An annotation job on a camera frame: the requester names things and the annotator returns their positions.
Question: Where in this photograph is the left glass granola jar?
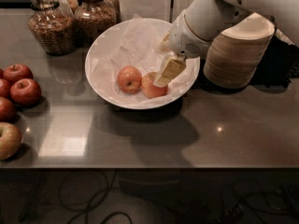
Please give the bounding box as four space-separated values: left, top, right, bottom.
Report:
28 0 76 55

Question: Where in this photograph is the yellow-green apple at bottom left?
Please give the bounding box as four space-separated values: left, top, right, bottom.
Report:
0 122 22 161

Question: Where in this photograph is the red apple upper left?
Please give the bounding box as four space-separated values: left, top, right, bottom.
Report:
3 63 34 84

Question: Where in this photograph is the red apple at left edge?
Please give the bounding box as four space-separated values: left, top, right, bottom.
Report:
0 78 11 98

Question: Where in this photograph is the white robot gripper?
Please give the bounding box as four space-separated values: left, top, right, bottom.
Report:
153 9 211 88

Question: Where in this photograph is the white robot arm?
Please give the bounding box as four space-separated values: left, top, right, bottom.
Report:
154 0 299 87

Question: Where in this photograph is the black cable under table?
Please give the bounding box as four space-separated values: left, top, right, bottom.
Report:
18 169 135 224

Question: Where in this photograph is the yellow-red apple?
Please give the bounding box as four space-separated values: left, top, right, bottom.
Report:
117 65 142 94
141 72 168 98

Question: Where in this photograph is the red apple middle left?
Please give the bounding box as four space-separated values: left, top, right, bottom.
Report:
10 78 42 106

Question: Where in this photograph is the front stack of paper bowls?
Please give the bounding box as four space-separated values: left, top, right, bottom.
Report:
204 13 275 90

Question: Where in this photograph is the right glass granola jar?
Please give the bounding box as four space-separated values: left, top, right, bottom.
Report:
75 0 117 44

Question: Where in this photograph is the white paper bowl liner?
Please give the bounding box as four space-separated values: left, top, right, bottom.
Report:
90 14 202 106

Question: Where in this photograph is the large white bowl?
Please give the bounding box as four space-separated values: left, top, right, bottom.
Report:
84 18 201 111

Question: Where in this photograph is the dark red apple lower left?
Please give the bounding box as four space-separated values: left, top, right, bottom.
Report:
0 97 16 121

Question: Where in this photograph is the glass granola jar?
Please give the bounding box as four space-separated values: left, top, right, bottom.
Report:
28 0 76 55
75 0 117 44

